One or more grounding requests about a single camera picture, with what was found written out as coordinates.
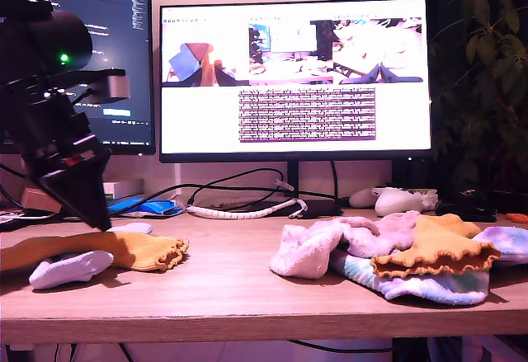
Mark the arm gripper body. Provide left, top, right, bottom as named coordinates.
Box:
left=2, top=93, right=112, bottom=184

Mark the orange ruffled sock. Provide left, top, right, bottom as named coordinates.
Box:
left=0, top=229, right=190, bottom=273
left=370, top=214, right=501, bottom=280

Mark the white pale blue sock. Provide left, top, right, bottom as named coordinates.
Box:
left=28, top=221, right=154, bottom=291

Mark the small brown box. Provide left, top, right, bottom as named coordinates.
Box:
left=20, top=187, right=63, bottom=214

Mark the blue plastic packet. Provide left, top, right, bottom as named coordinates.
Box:
left=107, top=196, right=186, bottom=219

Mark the black patterned pad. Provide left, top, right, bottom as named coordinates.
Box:
left=0, top=208, right=63, bottom=233

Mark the monitor showing dark code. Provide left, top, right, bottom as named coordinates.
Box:
left=0, top=0, right=157, bottom=157

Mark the monitor showing white windows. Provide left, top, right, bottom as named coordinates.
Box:
left=158, top=0, right=433, bottom=219

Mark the pink fluffy sock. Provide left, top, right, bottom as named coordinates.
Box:
left=269, top=217, right=380, bottom=280
left=340, top=209, right=422, bottom=261

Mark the white rounded controller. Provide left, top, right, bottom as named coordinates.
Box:
left=348, top=188, right=379, bottom=209

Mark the white game controller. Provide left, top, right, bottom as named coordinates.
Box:
left=373, top=187, right=439, bottom=218

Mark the pastel tie-dye sock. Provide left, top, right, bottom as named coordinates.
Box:
left=469, top=225, right=528, bottom=267
left=328, top=248, right=491, bottom=308

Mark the black flat case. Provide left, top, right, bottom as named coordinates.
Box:
left=435, top=200, right=499, bottom=223

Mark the green potted plant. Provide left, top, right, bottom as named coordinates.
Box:
left=428, top=0, right=528, bottom=210

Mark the slanting black cable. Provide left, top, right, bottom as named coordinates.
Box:
left=0, top=162, right=34, bottom=182

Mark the long black desk cable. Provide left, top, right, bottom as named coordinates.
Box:
left=107, top=182, right=343, bottom=217

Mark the white spiral cable wrap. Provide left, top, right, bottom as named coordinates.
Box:
left=185, top=197, right=309, bottom=220

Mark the looped black desk cable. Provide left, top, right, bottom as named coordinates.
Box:
left=187, top=167, right=286, bottom=211

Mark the black monitor cable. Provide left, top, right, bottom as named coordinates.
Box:
left=329, top=161, right=340, bottom=205

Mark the black cable under table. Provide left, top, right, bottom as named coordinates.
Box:
left=288, top=339, right=393, bottom=355

